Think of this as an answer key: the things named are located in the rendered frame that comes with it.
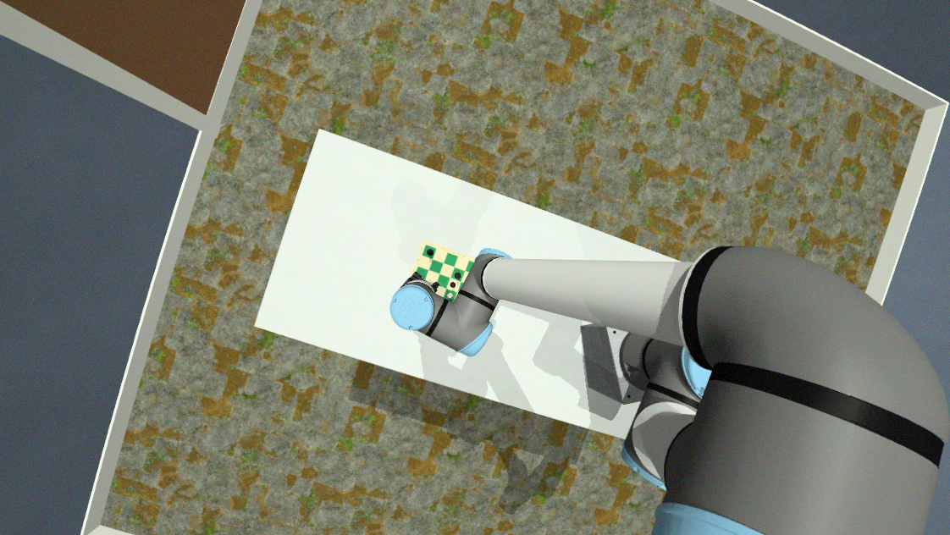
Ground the green and cream chessboard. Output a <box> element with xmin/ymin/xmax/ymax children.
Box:
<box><xmin>410</xmin><ymin>240</ymin><xmax>475</xmax><ymax>302</ymax></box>

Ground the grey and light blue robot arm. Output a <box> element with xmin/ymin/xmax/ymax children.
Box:
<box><xmin>390</xmin><ymin>245</ymin><xmax>950</xmax><ymax>535</ymax></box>

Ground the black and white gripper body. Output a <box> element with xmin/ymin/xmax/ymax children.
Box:
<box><xmin>401</xmin><ymin>272</ymin><xmax>437</xmax><ymax>293</ymax></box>

